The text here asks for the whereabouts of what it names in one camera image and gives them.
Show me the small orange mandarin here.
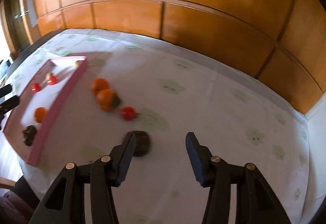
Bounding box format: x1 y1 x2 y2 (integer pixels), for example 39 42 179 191
33 107 47 124

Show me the wooden door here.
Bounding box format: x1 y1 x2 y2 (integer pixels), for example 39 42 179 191
4 0 30 51

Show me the pale round longan fruit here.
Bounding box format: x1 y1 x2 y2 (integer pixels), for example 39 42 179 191
46 72 53 81

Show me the dark brown wrinkled fruit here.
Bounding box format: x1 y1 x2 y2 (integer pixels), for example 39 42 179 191
123 130 151 157
22 125 37 147

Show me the wooden chair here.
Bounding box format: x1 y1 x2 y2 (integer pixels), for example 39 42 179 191
0 177 16 189

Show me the wooden wall cabinet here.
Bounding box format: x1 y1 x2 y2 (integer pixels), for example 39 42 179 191
33 0 325 114

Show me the orange mandarin with leaf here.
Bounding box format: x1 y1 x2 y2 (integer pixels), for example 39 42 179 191
96 89 122 111

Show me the pink-edged white cardboard tray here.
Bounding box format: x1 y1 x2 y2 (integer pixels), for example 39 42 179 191
3 56 88 167

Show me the white tablecloth with green clouds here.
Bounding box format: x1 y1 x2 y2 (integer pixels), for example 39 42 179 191
7 29 309 223

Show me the yellowish round longan fruit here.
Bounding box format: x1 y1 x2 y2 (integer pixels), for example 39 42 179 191
74 60 83 69

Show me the red cherry tomato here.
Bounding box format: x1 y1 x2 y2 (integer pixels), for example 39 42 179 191
47 75 58 86
120 107 139 121
32 83 41 93

